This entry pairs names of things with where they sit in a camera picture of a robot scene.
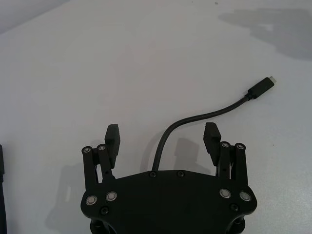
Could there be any thick black cord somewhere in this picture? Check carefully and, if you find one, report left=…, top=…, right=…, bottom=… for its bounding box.
left=0, top=143, right=7, bottom=234

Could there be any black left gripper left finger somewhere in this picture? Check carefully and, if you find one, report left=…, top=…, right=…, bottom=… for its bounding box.
left=81, top=124, right=120, bottom=190

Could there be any black cable with silver plug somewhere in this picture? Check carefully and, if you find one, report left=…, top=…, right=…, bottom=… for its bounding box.
left=151, top=76, right=278, bottom=173

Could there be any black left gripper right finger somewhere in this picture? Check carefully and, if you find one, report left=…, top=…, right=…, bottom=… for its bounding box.
left=203, top=122, right=250, bottom=187

